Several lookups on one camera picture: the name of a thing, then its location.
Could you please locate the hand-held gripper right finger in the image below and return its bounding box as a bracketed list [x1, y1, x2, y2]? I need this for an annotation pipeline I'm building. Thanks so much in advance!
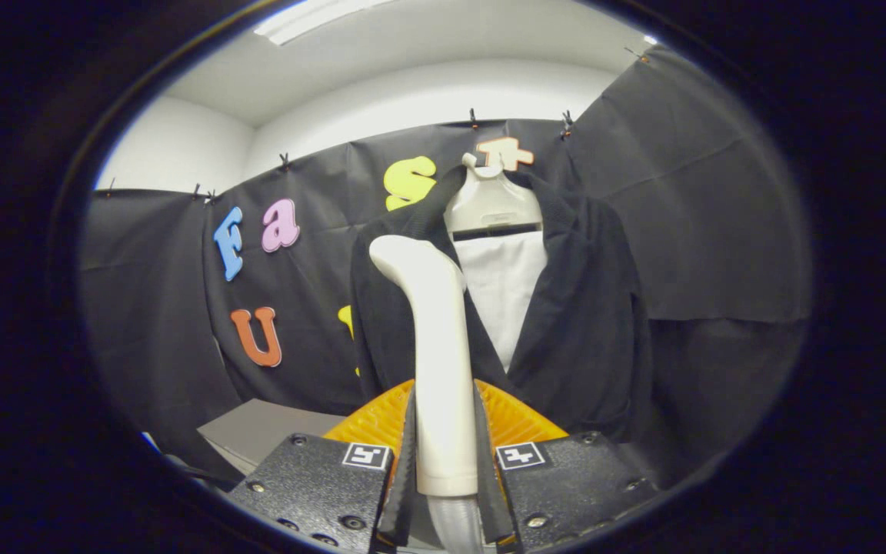
[472, 379, 661, 553]

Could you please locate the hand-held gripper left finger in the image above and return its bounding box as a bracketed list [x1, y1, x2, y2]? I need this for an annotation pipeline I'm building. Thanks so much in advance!
[226, 379, 419, 554]

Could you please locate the white garment steamer hose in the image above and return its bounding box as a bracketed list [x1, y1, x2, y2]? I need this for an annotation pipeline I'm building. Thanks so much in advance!
[426, 495, 484, 554]

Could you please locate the white garment steamer nozzle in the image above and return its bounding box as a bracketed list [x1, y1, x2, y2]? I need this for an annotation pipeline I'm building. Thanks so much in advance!
[368, 235, 481, 497]

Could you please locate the black blazer jacket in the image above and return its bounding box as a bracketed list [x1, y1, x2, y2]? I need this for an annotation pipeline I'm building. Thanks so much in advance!
[349, 165, 655, 447]

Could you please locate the white clothes hanger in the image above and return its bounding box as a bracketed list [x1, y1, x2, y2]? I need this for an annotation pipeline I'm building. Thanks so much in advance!
[443, 152, 544, 241]

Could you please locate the grey drawer cabinet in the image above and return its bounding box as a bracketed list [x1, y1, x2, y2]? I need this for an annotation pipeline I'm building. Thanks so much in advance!
[197, 398, 348, 476]

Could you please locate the black backdrop cloth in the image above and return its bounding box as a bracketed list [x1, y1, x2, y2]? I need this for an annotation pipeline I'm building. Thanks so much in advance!
[78, 45, 813, 493]

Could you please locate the ceiling light panel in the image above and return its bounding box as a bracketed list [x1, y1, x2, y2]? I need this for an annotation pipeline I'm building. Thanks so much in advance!
[253, 0, 398, 45]

